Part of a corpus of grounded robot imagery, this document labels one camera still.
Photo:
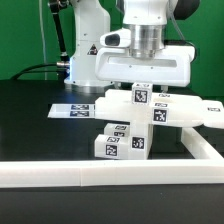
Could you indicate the white chair back frame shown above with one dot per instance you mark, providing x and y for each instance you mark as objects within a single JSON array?
[{"x": 173, "y": 110}]

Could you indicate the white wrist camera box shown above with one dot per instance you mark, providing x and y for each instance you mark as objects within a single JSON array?
[{"x": 120, "y": 38}]

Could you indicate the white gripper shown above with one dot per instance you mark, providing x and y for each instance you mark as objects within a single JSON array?
[{"x": 170, "y": 66}]

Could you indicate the white chair seat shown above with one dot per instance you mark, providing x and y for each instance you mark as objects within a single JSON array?
[{"x": 141, "y": 135}]

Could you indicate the white marker sheet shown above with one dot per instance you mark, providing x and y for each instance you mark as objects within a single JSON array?
[{"x": 76, "y": 111}]

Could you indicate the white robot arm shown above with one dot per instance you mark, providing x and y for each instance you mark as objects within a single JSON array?
[{"x": 137, "y": 52}]

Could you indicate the white L-shaped fence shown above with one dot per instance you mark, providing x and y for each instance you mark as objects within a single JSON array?
[{"x": 206, "y": 166}]

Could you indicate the small white tag cube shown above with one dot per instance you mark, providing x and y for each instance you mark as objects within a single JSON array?
[{"x": 141, "y": 93}]

